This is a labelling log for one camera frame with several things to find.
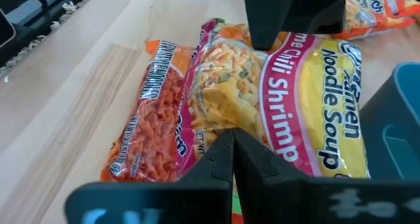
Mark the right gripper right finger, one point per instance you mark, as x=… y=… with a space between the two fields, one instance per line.
x=295 y=201

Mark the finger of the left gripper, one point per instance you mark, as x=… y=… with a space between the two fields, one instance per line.
x=265 y=17
x=321 y=15

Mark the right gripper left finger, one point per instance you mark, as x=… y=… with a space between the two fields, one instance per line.
x=203 y=197

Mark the Saucy Noods spicy chicken pack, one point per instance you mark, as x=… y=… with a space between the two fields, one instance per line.
x=151 y=135

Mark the lime chili shrimp ramen pack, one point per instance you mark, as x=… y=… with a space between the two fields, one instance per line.
x=328 y=102

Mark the dark plastic bin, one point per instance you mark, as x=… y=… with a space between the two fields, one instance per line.
x=377 y=135

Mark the black aluminium table frame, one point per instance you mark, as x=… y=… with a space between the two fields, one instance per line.
x=19 y=30

